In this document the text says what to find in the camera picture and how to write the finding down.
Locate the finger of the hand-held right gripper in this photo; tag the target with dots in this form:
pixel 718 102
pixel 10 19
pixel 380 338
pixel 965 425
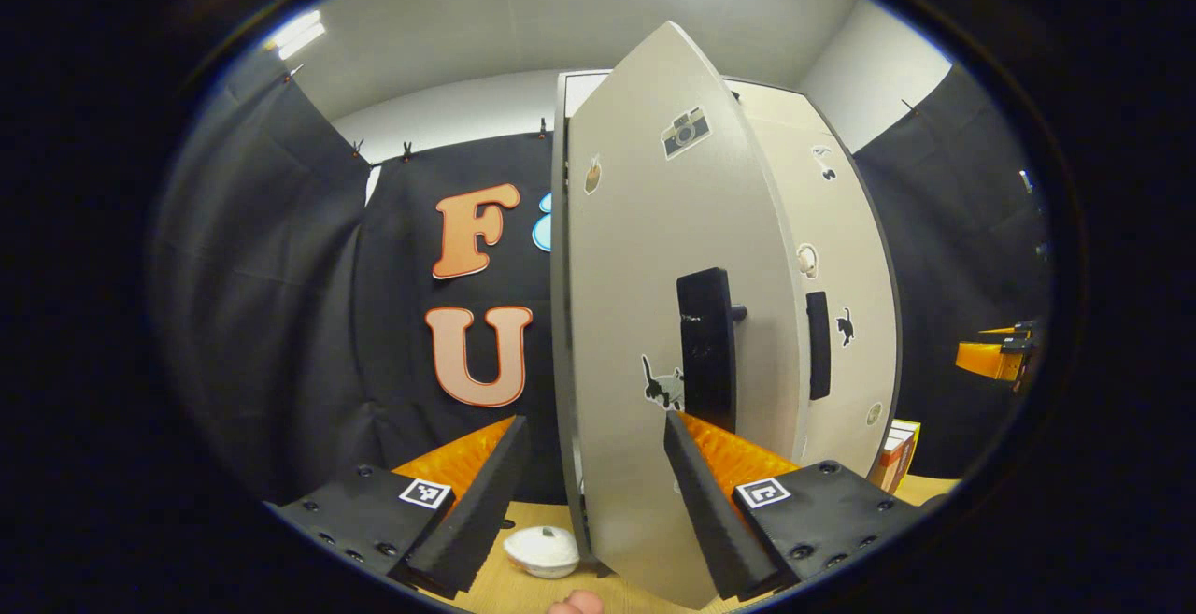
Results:
pixel 986 362
pixel 1004 330

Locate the ceiling light panel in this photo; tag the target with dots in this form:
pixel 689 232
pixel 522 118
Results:
pixel 297 35

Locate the white rounded container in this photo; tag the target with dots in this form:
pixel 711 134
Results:
pixel 542 553

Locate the white cabinet door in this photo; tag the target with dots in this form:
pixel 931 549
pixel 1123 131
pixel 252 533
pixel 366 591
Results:
pixel 860 221
pixel 635 268

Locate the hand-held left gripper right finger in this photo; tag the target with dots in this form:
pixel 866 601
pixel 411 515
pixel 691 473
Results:
pixel 715 521

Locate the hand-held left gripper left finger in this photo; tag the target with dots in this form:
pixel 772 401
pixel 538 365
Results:
pixel 481 511

